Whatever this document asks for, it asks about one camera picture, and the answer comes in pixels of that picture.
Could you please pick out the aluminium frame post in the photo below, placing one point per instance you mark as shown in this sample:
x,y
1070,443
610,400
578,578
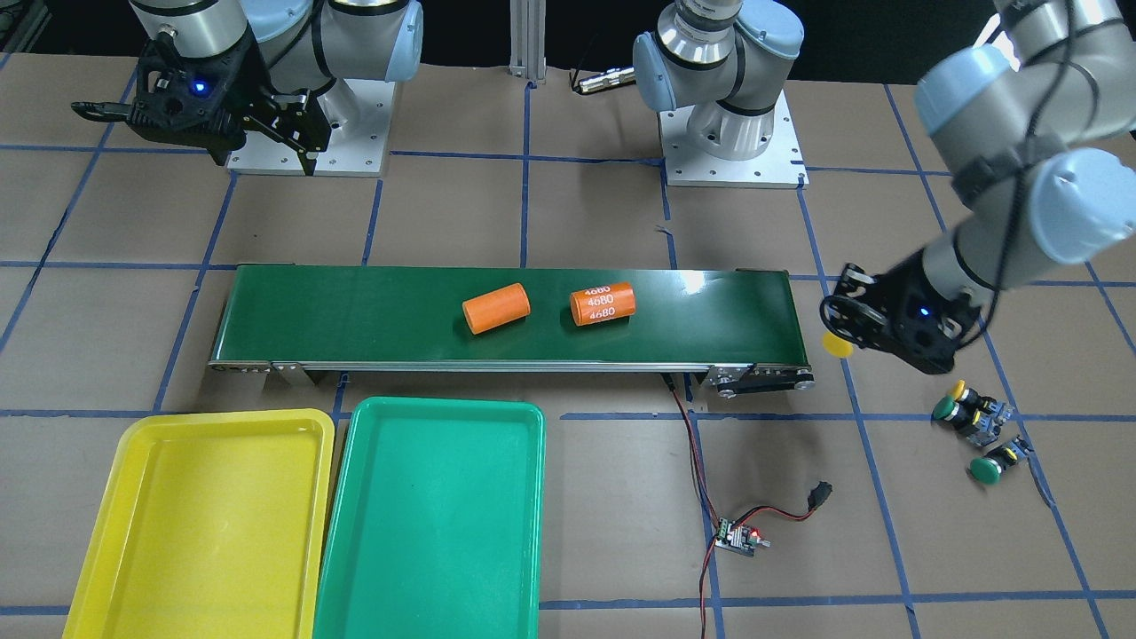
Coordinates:
x,y
527,20

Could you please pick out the green conveyor belt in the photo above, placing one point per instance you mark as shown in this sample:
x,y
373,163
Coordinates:
x,y
737,331

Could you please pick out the yellow push button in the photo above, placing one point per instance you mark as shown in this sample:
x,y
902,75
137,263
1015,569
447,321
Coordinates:
x,y
986,426
836,346

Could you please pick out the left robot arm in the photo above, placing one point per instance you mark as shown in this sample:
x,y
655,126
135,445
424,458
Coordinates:
x,y
1015,136

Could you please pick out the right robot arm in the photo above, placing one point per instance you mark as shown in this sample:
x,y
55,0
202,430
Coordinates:
x,y
351,55

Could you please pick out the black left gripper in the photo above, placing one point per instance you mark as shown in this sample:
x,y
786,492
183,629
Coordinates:
x,y
898,303

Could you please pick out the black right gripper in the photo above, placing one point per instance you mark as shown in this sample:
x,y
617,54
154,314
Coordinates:
x,y
246,91

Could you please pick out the plain orange cylinder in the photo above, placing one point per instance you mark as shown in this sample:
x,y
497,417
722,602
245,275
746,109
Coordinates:
x,y
496,308

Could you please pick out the green push button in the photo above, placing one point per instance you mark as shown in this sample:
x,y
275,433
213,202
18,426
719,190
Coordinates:
x,y
990,467
958,406

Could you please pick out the small motor controller board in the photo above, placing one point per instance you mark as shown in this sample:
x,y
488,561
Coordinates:
x,y
739,539

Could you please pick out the black connector plug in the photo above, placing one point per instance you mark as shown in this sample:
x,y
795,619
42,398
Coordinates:
x,y
819,495

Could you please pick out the yellow tray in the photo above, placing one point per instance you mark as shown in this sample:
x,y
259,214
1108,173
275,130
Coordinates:
x,y
211,526

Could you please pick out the green tray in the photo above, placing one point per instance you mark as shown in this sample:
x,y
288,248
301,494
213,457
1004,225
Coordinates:
x,y
437,522

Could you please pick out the orange cylinder with 4680 print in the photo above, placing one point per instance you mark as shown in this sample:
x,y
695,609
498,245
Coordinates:
x,y
602,303

